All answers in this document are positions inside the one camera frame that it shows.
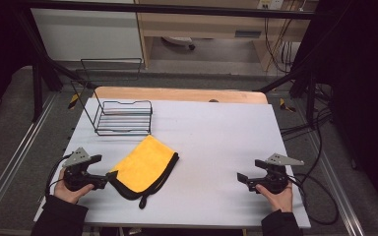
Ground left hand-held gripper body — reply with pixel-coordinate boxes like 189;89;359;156
61;147;108;193

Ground black horizontal frame beam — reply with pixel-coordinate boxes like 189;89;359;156
14;0;324;21

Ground bundle of black floor cables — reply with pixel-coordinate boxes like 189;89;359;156
279;82;335;142

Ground aluminium floor rail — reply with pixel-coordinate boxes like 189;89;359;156
0;92;59;224
293;97;366;236

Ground white foam board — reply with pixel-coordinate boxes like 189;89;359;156
32;97;312;230

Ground yellow black floor tape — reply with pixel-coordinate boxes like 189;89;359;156
279;97;297;113
66;92;81;110

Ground hand-held gripper black cable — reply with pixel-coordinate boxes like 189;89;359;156
286;172;341;227
44;152;75;200

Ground left hand-held gripper black cable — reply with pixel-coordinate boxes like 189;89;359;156
44;152;75;200

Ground black wire rack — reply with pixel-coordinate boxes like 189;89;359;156
70;57;154;138

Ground white office chair base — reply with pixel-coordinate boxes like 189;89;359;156
160;35;197;52

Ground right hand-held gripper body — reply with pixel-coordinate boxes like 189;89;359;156
247;152;305;195

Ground light wooden desk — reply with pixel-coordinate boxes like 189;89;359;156
134;0;320;71

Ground white wall socket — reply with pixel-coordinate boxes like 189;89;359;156
256;0;285;11

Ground yellow towel with black trim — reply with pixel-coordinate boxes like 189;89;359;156
107;134;180;210

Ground white cabinet panel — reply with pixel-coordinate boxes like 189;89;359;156
30;7;145;62

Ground hanging cables under desk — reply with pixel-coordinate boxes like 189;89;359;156
263;16;297;75

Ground wooden table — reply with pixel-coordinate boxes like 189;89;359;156
92;86;270;105

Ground person's right hand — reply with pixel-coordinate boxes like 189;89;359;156
255;181;294;213

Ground black frame stand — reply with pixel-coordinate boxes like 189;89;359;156
13;9;96;123
256;48;321;130

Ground right hand-held gripper black cable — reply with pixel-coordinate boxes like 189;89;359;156
286;172;341;227

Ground person's left hand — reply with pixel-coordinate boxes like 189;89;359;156
53;176;95;206

